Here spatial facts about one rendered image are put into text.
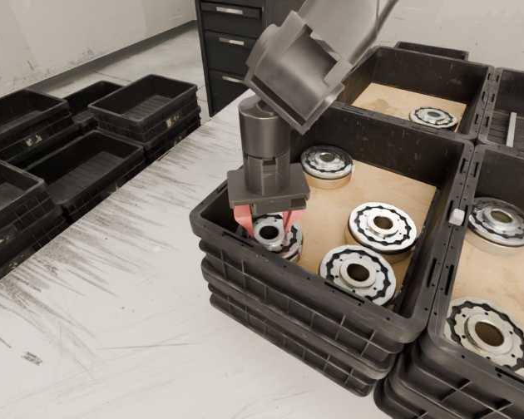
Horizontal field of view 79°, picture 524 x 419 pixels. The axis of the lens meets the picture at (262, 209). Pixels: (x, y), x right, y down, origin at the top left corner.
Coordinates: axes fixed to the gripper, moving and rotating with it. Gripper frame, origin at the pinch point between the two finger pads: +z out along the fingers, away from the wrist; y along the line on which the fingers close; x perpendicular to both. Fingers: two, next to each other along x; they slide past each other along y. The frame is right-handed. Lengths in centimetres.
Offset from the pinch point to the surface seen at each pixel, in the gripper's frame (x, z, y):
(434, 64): -48, -3, -51
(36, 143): -94, 33, 85
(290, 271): 11.8, -5.5, -0.9
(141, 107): -121, 34, 46
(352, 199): -8.9, 4.7, -16.7
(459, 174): -1.9, -4.8, -29.2
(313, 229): -2.6, 4.5, -7.9
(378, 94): -50, 5, -38
